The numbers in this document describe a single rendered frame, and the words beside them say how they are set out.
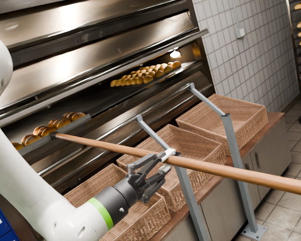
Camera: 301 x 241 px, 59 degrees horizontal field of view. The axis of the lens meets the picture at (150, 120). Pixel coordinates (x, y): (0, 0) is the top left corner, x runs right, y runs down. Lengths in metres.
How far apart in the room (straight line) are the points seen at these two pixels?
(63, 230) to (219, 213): 1.35
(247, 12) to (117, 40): 1.71
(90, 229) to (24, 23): 1.25
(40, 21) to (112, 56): 0.47
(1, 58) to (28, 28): 1.18
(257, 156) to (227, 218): 0.52
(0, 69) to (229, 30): 2.55
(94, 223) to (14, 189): 0.20
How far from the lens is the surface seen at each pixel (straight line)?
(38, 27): 1.67
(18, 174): 0.69
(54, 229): 0.70
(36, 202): 0.73
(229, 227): 2.01
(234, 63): 2.89
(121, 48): 1.89
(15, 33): 1.63
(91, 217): 0.68
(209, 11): 2.66
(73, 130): 1.70
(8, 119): 1.43
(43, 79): 1.63
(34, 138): 1.68
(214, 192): 1.78
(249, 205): 2.05
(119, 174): 1.80
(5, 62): 0.49
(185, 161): 0.78
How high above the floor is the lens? 1.59
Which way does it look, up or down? 18 degrees down
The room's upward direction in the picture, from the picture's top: 19 degrees counter-clockwise
